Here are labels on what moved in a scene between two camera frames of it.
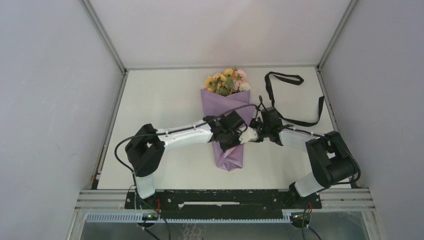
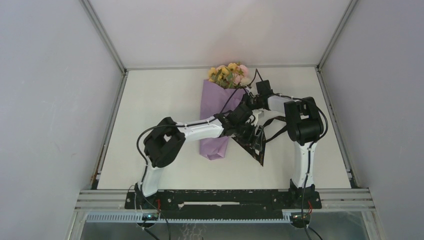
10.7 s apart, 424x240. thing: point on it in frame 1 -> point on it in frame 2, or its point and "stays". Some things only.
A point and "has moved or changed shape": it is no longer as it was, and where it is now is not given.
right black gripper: x=257 y=120 -> x=246 y=96
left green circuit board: x=150 y=217 stays
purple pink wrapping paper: x=215 y=105 has moved or changed shape
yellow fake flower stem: x=212 y=83 -> x=221 y=73
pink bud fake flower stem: x=240 y=78 has moved or changed shape
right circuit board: x=301 y=217 stays
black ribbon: x=297 y=80 -> x=260 y=155
